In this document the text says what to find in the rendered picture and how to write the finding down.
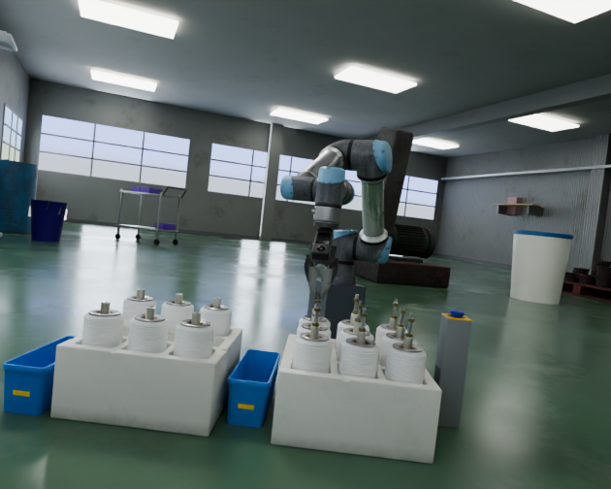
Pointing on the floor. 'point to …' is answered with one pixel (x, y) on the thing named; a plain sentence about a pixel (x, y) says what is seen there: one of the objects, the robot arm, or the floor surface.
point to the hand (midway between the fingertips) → (317, 295)
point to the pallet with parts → (598, 283)
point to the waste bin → (47, 219)
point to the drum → (7, 195)
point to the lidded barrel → (539, 266)
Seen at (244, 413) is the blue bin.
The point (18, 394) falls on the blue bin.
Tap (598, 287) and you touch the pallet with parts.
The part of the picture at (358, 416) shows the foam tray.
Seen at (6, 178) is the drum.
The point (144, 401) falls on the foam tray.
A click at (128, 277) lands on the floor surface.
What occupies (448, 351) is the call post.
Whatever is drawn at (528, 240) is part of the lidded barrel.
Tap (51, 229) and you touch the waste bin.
